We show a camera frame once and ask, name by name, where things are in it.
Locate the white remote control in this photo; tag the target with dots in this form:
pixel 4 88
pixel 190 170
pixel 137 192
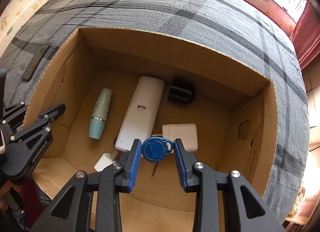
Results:
pixel 141 114

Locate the large white charger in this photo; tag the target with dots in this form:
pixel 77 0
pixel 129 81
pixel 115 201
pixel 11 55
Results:
pixel 186 132

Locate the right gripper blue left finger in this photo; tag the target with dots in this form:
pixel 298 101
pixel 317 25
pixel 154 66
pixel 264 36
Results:
pixel 126 181

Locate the small white plug adapter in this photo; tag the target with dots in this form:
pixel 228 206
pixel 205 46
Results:
pixel 106 160

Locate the blue key fob tag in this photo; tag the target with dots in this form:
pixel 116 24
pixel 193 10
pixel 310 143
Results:
pixel 155 149

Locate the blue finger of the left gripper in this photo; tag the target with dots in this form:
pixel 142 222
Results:
pixel 49 116
pixel 13 116

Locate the red curtain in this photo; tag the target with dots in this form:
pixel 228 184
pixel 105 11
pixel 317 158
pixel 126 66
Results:
pixel 305 37

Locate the teal cosmetic bottle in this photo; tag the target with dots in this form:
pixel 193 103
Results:
pixel 99 114

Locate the grey plaid bed cover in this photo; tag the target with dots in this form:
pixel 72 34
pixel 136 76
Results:
pixel 232 27

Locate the brown cardboard box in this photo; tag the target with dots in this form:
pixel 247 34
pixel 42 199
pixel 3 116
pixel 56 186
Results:
pixel 235 112

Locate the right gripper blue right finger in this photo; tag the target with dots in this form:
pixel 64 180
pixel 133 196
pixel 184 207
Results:
pixel 196 177

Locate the black charger cube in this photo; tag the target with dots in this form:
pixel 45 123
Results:
pixel 181 91

